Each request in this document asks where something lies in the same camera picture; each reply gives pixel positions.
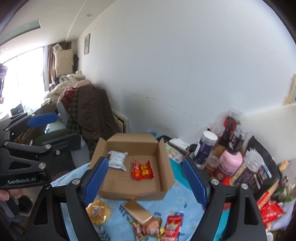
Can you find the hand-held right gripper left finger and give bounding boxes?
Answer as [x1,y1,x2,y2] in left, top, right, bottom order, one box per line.
[24,157,109,241]

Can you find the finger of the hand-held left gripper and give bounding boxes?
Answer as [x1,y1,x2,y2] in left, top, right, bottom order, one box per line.
[0,133,82,173]
[0,112,59,140]

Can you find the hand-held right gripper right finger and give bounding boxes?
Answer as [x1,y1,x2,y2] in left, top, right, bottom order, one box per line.
[182,157,266,241]

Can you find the yellow round cookie packet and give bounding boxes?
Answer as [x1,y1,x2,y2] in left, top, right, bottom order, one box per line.
[86,199,111,225]

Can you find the cardboard box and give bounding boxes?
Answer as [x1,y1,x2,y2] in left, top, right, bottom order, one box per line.
[89,133,175,201]

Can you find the red white snack packet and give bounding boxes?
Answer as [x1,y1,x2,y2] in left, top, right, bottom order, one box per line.
[165,212,185,241]

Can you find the small gold box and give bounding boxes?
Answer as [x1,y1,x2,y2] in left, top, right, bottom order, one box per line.
[122,200,154,226]

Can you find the brown red snack packet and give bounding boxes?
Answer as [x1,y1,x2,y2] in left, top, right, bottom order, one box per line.
[129,218,166,240]

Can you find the person's left hand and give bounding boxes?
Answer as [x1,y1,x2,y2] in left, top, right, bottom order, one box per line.
[0,188,24,202]

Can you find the dark green stool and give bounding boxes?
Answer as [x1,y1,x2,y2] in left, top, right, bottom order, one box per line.
[35,122,67,147]

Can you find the blue floral tablecloth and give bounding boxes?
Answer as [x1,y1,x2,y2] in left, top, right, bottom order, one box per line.
[50,137,232,241]

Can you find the jar brown granules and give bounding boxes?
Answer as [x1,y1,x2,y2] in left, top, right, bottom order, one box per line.
[203,155,220,177]

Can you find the stack of flat cardboard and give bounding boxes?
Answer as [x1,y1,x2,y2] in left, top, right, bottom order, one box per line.
[11,124,49,144]

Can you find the green plaid cloth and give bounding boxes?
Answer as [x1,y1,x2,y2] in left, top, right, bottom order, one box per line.
[68,91,81,140]

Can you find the silver snack packet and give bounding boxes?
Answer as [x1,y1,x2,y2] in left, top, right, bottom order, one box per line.
[108,151,128,172]

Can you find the red striped cloth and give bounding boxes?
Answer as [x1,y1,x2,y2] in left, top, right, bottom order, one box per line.
[59,89,78,107]

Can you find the purple label jar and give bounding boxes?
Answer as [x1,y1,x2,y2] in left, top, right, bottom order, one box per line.
[193,131,218,164]

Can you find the pink bottle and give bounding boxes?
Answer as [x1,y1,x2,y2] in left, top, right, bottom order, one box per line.
[214,148,243,182]

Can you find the white paper packet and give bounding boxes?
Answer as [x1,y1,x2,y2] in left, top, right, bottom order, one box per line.
[168,137,192,163]

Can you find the brown jacket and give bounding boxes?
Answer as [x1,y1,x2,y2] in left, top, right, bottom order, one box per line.
[76,85,119,142]

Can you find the bright window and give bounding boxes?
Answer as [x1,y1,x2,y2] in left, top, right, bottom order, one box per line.
[0,47,44,114]

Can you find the red yellow-print snack packet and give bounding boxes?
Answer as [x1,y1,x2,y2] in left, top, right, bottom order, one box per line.
[132,160,154,180]

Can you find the pile of beige bedding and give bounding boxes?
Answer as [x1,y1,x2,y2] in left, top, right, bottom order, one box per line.
[44,71,90,107]

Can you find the clear jar brown contents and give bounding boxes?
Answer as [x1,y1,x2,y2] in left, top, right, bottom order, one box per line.
[207,122,228,158]

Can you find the black red label jar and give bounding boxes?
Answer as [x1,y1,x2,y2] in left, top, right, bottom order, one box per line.
[229,126,248,153]

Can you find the beige upright mattress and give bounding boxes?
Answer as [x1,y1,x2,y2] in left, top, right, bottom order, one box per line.
[54,49,74,77]

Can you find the tall dark red label jar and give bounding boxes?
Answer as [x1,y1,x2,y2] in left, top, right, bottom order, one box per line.
[223,108,243,144]

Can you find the red yellow carton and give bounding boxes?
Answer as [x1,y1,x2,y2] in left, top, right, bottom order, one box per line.
[257,181,281,209]

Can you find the black snack bag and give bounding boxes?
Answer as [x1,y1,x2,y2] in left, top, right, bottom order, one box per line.
[243,136,278,195]

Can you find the red packet pile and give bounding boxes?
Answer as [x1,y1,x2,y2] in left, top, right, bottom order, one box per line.
[260,200,285,224]

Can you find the ceiling light panel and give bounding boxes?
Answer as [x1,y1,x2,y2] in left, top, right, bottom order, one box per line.
[0,20,40,44]

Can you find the white foam board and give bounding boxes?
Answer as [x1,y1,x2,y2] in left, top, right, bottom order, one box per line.
[239,101,296,163]

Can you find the white plastic bag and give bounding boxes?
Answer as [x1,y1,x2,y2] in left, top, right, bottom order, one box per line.
[266,209,296,232]

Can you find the wooden strip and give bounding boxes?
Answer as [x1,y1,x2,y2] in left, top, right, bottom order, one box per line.
[283,74,296,105]

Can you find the framed wall picture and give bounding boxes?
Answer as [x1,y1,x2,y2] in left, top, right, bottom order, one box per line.
[84,34,91,55]

